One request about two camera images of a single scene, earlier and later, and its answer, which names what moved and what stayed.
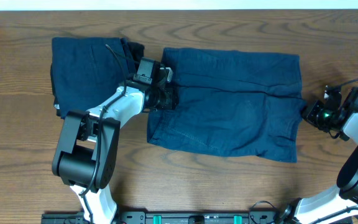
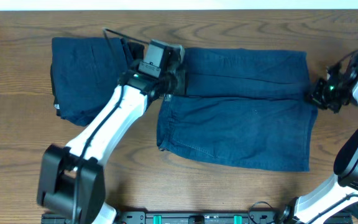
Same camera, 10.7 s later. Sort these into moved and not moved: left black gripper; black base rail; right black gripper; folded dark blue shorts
Moved: right black gripper; left black gripper
Not moved: folded dark blue shorts; black base rail
